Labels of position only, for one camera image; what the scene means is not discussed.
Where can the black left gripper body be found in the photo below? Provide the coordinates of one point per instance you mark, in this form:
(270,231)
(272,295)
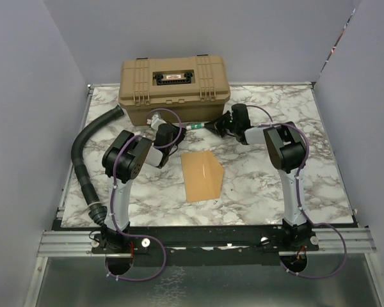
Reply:
(180,138)

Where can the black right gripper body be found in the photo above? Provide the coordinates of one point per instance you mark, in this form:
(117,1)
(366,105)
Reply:
(235,127)

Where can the white green glue stick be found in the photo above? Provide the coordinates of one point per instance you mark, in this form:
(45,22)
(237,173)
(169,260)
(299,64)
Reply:
(195,126)

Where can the brown paper envelope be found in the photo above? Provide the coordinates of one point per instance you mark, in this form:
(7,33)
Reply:
(203,176)

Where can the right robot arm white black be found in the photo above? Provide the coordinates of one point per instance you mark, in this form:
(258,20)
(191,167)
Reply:
(287,152)

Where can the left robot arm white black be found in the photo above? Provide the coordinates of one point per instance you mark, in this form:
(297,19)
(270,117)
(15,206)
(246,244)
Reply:
(123,162)

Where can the tan plastic toolbox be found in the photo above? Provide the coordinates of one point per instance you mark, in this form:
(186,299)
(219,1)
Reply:
(190,89)

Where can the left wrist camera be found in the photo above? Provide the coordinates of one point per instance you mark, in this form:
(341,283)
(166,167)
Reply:
(155,121)

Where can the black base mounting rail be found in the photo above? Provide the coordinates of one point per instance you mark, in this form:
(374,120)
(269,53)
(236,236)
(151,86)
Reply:
(154,246)

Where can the aluminium extrusion frame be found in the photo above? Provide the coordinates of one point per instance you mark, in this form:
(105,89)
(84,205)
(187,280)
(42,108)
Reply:
(338,274)

